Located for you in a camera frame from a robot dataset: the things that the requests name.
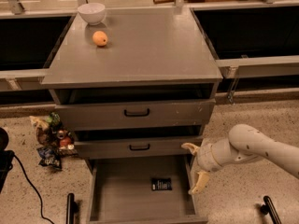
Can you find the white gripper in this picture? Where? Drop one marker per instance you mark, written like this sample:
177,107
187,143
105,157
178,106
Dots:
205,156

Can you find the grey middle drawer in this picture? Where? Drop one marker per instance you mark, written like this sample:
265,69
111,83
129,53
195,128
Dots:
140,147

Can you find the black left base handle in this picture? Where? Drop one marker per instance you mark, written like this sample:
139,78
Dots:
71,208

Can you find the red soda can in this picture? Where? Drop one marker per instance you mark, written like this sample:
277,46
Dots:
65,141

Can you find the grey open bottom drawer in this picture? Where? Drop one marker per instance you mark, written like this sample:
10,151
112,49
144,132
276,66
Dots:
121,192

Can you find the black device at left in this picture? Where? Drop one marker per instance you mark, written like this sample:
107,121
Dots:
6,157

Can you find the orange fruit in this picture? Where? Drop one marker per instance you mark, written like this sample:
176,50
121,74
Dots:
100,38

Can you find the pile of snack packages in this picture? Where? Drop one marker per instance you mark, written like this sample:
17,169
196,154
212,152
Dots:
49,132

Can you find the dark blue chip bag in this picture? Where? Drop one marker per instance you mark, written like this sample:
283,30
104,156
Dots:
49,157

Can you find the white ceramic bowl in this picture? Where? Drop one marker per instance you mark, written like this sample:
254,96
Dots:
92,13

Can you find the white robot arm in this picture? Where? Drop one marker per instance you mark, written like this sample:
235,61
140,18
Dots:
243,144

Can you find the grey drawer cabinet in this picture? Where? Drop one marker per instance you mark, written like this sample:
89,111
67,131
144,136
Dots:
152,54

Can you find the dark blueberry rxbar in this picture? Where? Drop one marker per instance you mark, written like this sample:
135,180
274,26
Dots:
161,184

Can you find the grey top drawer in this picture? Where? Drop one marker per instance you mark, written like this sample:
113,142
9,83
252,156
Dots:
135,114

